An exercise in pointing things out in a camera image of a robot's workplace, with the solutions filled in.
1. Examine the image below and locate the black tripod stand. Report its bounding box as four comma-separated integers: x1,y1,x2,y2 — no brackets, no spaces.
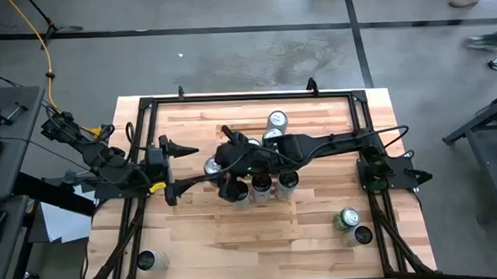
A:
26,0,85,51

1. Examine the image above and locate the black aluminium table frame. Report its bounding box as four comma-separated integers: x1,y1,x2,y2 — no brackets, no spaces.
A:
76,84,438,279

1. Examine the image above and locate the grey desk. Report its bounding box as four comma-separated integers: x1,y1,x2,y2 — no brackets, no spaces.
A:
0,193,34,279

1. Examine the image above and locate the wooden slatted shelf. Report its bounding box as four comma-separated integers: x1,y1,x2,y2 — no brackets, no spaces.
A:
208,120,300,245

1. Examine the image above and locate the grey side table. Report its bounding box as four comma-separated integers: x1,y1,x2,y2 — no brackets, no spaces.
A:
0,85,50,202

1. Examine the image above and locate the yellow extension cable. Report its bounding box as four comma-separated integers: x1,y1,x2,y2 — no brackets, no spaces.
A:
5,0,105,142

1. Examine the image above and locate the black support bar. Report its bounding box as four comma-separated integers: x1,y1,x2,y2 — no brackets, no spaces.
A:
12,169,98,221

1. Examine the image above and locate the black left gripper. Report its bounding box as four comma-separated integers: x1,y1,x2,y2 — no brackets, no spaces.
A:
158,132,219,208

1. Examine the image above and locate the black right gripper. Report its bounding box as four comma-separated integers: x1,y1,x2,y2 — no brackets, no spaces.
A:
212,121,278,203

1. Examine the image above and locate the white raspberry lime can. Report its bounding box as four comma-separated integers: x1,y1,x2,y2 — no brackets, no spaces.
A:
266,109,290,134

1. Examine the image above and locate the red Coca-Cola can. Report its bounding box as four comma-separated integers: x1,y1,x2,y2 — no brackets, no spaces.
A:
202,155,227,189

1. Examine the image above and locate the white paper sheet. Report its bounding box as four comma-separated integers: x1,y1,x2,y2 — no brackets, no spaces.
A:
38,182,99,245

